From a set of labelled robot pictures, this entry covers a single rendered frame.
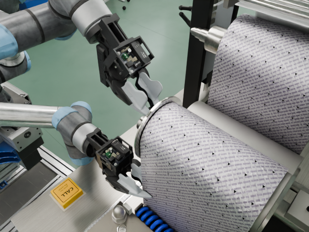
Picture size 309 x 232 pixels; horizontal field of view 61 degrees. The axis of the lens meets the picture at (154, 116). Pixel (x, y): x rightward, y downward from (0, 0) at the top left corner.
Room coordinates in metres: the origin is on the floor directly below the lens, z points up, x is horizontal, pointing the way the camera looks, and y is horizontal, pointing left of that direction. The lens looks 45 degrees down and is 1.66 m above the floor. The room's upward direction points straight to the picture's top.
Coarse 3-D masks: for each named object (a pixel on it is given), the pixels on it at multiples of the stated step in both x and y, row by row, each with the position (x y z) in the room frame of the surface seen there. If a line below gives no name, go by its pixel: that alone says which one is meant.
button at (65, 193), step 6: (66, 180) 0.45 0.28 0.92; (72, 180) 0.45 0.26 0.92; (60, 186) 0.43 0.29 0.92; (66, 186) 0.43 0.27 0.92; (72, 186) 0.43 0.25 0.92; (78, 186) 0.43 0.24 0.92; (54, 192) 0.41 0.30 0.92; (60, 192) 0.41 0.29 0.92; (66, 192) 0.41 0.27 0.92; (72, 192) 0.41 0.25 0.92; (78, 192) 0.41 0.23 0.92; (60, 198) 0.39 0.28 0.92; (66, 198) 0.39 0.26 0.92; (72, 198) 0.39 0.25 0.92; (60, 204) 0.38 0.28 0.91; (66, 204) 0.37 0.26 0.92
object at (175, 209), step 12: (144, 168) 0.32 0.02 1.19; (144, 180) 0.32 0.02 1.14; (156, 180) 0.29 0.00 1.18; (156, 192) 0.29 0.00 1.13; (168, 192) 0.27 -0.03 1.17; (180, 192) 0.25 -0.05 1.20; (144, 204) 0.32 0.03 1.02; (156, 204) 0.29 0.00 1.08; (168, 204) 0.27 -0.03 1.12; (180, 204) 0.25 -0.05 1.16; (192, 204) 0.23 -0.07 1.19; (168, 216) 0.27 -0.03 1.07; (180, 216) 0.25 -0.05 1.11; (192, 216) 0.23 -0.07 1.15; (204, 216) 0.21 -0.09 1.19; (180, 228) 0.24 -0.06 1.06; (192, 228) 0.22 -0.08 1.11; (204, 228) 0.21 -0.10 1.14; (216, 228) 0.19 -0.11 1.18
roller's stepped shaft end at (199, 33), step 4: (192, 28) 0.63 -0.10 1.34; (196, 28) 0.63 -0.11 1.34; (200, 28) 0.62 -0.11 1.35; (204, 28) 0.61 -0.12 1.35; (192, 32) 0.62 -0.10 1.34; (196, 32) 0.61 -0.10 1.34; (200, 32) 0.60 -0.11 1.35; (204, 32) 0.60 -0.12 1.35; (196, 36) 0.61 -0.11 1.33; (200, 36) 0.60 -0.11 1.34; (204, 36) 0.59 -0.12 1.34; (200, 40) 0.60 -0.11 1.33; (204, 40) 0.59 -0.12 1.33
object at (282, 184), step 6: (288, 174) 0.23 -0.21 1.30; (282, 180) 0.21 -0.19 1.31; (288, 180) 0.21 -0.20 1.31; (282, 186) 0.20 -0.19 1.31; (276, 192) 0.20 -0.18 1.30; (270, 198) 0.19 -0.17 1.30; (276, 198) 0.19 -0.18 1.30; (270, 204) 0.18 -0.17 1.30; (264, 210) 0.18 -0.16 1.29; (258, 216) 0.17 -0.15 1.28; (264, 216) 0.17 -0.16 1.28; (258, 222) 0.17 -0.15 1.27; (252, 228) 0.17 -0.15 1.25
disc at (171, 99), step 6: (174, 96) 0.40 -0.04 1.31; (162, 102) 0.37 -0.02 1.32; (168, 102) 0.39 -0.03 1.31; (180, 102) 0.42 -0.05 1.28; (156, 108) 0.36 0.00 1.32; (150, 114) 0.35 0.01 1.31; (144, 120) 0.34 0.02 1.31; (144, 126) 0.34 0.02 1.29; (138, 132) 0.33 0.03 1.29; (138, 138) 0.32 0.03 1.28; (138, 144) 0.32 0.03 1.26; (138, 150) 0.32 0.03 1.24; (138, 156) 0.32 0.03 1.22
